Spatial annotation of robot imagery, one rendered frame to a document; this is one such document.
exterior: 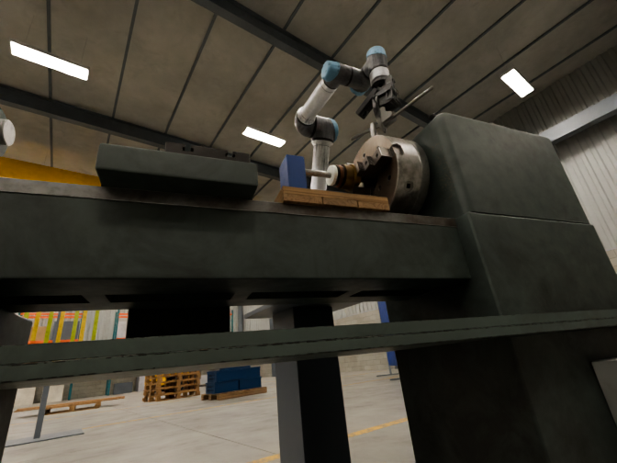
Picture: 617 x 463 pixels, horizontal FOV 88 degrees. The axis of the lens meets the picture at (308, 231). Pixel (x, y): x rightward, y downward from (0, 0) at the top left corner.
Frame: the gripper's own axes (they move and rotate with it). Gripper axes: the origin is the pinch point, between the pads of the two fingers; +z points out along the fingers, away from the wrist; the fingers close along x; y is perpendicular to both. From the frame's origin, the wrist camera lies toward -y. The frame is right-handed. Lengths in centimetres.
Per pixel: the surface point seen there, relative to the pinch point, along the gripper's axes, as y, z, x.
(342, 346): 9, 72, -51
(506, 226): 29, 43, 10
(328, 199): -1, 38, -37
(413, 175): 10.4, 24.4, -5.8
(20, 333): -62, 65, -81
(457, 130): 23.3, 9.1, 5.6
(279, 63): -404, -584, 376
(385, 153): 5.0, 17.3, -12.4
